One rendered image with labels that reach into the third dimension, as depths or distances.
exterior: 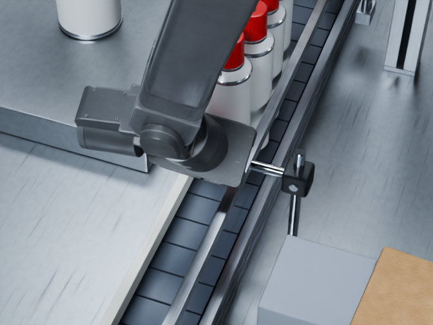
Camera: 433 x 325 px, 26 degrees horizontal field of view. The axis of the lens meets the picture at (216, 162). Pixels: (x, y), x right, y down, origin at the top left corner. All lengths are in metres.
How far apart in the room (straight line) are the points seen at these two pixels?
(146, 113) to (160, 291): 0.29
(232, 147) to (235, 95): 0.07
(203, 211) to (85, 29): 0.35
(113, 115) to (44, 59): 0.43
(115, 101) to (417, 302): 0.34
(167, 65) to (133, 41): 0.58
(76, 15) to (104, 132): 0.42
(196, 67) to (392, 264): 0.22
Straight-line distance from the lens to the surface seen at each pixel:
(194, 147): 0.87
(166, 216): 1.03
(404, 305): 0.73
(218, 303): 1.01
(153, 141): 0.80
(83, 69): 1.26
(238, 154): 0.96
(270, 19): 1.07
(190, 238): 1.06
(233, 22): 0.64
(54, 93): 1.24
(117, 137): 0.89
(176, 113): 0.78
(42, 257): 1.12
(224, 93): 1.01
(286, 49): 1.17
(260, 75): 1.05
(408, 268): 0.75
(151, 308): 1.00
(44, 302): 1.08
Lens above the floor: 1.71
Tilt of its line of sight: 47 degrees down
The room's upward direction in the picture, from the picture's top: straight up
